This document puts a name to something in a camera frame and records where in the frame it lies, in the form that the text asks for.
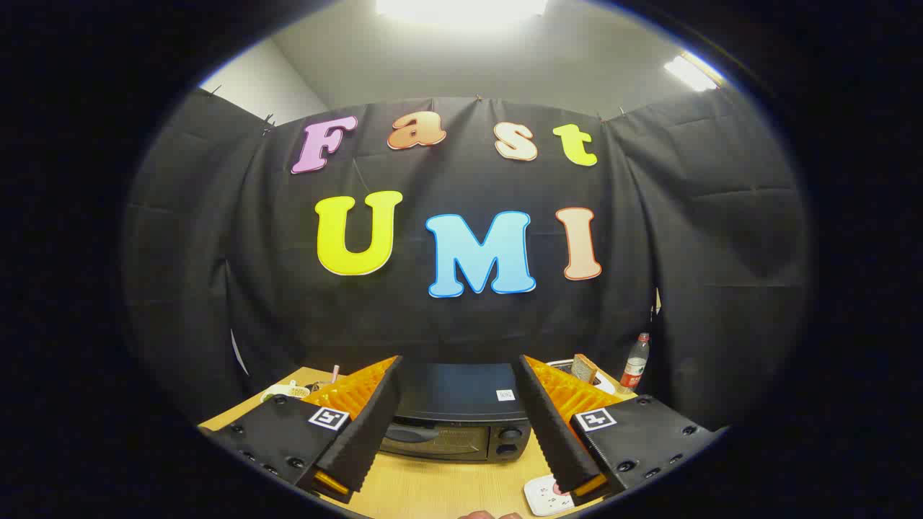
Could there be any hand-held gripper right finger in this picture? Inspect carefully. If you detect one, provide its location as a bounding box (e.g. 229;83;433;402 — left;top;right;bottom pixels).
511;353;725;505

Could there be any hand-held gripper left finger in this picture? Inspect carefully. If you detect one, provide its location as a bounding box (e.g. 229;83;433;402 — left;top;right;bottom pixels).
204;355;405;505

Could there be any white square plate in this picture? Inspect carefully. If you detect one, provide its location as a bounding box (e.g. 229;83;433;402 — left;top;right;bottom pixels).
524;474;578;517

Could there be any black toaster oven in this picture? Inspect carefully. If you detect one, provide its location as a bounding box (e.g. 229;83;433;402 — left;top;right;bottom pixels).
379;363;533;462

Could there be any white pop-up toaster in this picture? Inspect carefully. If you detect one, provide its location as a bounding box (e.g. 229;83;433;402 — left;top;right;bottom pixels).
547;358;619;396

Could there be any white divided dish with grains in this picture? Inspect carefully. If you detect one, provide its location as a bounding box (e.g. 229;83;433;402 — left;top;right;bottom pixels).
261;381;311;403

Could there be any clear bottle with red label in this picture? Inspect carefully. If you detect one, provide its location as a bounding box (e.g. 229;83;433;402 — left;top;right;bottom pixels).
620;332;651;394

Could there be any black backdrop cloth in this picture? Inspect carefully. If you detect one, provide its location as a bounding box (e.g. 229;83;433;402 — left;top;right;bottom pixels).
123;88;812;433

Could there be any small ceiling light panel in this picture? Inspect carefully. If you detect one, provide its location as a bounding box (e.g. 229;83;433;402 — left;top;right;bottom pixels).
663;52;722;92

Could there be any large ceiling light panel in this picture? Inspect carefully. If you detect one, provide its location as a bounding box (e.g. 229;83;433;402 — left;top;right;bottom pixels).
375;0;549;19

